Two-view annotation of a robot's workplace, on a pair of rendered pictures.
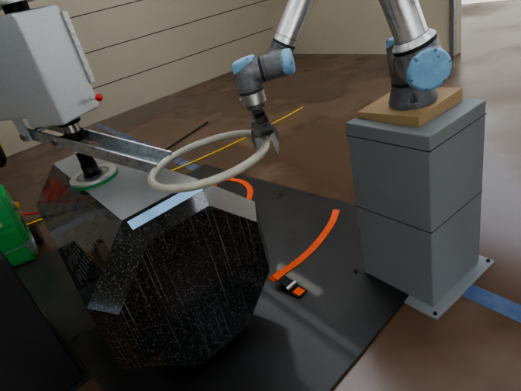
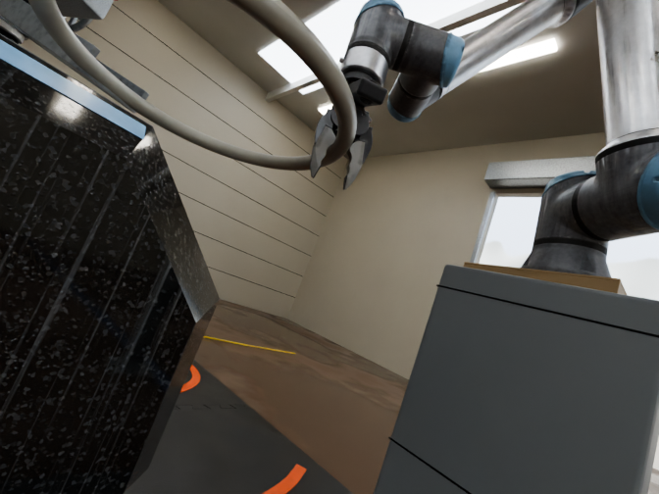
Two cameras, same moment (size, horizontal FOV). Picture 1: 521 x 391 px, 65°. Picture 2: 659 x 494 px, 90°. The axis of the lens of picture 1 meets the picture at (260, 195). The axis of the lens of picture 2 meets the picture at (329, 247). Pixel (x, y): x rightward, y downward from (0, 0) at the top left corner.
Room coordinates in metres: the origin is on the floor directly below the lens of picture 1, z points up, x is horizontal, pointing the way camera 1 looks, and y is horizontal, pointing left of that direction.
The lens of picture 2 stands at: (0.92, -0.02, 0.66)
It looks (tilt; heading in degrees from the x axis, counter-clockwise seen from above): 9 degrees up; 350
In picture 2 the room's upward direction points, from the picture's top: 21 degrees clockwise
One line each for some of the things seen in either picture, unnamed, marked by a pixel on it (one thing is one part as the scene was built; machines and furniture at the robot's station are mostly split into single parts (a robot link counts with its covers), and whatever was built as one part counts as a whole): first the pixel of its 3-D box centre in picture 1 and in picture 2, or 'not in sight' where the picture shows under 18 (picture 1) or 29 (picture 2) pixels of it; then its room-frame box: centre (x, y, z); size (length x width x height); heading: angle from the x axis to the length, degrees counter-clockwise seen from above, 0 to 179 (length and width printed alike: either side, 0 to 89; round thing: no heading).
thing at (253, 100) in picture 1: (253, 98); (360, 74); (1.51, -0.06, 1.09); 0.10 x 0.09 x 0.05; 91
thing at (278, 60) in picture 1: (277, 64); (427, 59); (1.51, -0.17, 1.19); 0.12 x 0.12 x 0.09; 82
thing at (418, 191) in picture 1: (416, 198); (511, 486); (1.59, -0.70, 0.43); 0.50 x 0.50 x 0.85; 31
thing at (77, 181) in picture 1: (93, 174); not in sight; (1.79, 0.72, 0.85); 0.21 x 0.21 x 0.01
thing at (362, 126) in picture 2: (259, 119); (348, 114); (1.51, -0.07, 1.01); 0.09 x 0.08 x 0.12; 1
